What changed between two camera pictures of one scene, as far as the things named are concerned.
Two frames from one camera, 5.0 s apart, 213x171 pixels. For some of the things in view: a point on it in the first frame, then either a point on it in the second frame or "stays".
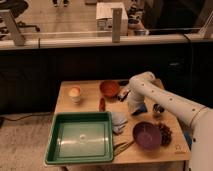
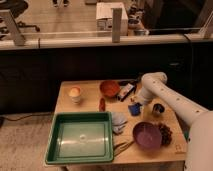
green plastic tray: [80, 137] stays
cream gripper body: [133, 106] -> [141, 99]
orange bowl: [109, 88] stays
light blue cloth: [118, 122] stays
